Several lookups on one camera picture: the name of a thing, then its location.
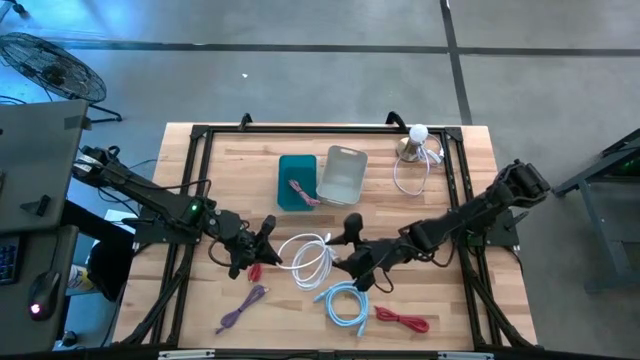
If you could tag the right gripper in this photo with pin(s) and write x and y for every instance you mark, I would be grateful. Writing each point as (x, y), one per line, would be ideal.
(370, 257)

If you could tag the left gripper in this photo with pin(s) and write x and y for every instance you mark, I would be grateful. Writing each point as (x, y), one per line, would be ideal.
(240, 240)

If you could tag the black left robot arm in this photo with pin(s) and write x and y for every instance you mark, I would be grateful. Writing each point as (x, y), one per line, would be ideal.
(150, 195)

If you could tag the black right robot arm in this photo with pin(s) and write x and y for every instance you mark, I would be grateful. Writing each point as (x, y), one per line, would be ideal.
(465, 215)

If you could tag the teal plastic bin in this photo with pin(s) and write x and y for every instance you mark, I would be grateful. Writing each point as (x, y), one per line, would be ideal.
(295, 170)

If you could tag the grey plastic bin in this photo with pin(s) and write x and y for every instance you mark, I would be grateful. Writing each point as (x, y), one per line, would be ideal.
(342, 175)

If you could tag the white light bulb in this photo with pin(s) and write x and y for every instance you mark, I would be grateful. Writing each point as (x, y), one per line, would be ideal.
(417, 134)

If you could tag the black computer mouse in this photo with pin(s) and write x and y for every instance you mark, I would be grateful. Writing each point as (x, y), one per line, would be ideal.
(45, 292)

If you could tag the dark metal table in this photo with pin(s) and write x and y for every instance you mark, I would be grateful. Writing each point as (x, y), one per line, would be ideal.
(595, 210)

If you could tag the grey desk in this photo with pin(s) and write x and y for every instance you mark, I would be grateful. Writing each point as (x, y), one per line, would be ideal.
(30, 330)
(40, 150)

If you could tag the black keyboard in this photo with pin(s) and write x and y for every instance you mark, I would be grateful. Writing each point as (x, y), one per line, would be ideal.
(7, 260)

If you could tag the black floor fan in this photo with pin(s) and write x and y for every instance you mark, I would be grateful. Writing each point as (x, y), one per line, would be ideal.
(50, 67)

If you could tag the black metal table frame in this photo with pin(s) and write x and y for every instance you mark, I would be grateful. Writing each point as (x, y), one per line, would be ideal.
(325, 130)

